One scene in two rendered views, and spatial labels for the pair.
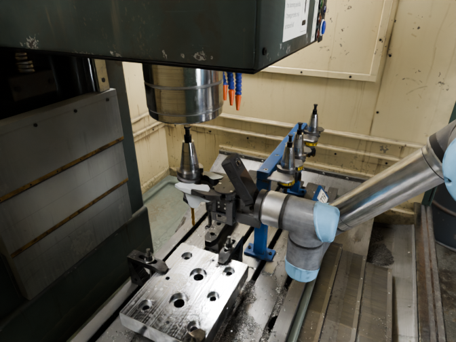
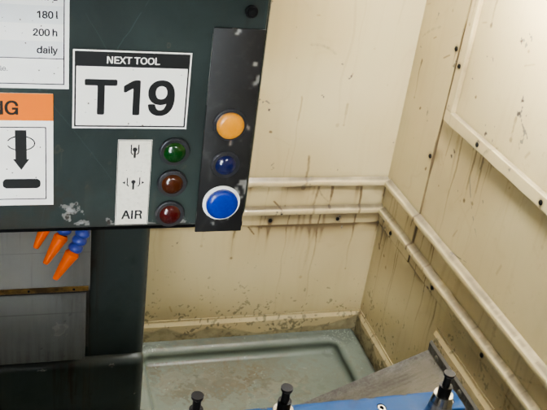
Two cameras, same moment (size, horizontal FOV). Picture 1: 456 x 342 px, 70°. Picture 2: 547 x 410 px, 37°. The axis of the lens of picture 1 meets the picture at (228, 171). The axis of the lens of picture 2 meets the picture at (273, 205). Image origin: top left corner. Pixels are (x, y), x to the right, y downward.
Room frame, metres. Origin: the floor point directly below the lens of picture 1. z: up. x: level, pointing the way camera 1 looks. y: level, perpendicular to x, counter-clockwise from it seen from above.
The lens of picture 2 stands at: (0.41, -0.73, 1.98)
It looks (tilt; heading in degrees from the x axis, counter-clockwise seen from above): 28 degrees down; 45
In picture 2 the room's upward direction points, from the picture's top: 8 degrees clockwise
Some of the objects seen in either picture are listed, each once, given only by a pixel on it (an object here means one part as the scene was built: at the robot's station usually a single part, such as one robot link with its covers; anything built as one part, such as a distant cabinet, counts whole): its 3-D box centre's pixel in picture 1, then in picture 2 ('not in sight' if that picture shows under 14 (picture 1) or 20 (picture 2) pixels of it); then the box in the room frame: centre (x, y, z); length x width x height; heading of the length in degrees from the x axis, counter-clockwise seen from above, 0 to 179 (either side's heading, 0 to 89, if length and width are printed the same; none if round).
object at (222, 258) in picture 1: (230, 254); not in sight; (0.77, -0.01, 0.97); 0.13 x 0.03 x 0.15; 154
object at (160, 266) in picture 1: (148, 268); not in sight; (0.71, 0.23, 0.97); 0.13 x 0.03 x 0.15; 64
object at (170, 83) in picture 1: (184, 84); not in sight; (0.67, 0.09, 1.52); 0.16 x 0.16 x 0.12
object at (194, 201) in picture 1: (192, 196); not in sight; (0.63, 0.08, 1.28); 0.09 x 0.03 x 0.06; 77
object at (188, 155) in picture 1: (188, 154); not in sight; (0.67, 0.09, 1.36); 0.04 x 0.04 x 0.07
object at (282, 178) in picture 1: (281, 178); not in sight; (0.83, -0.16, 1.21); 0.07 x 0.05 x 0.01; 64
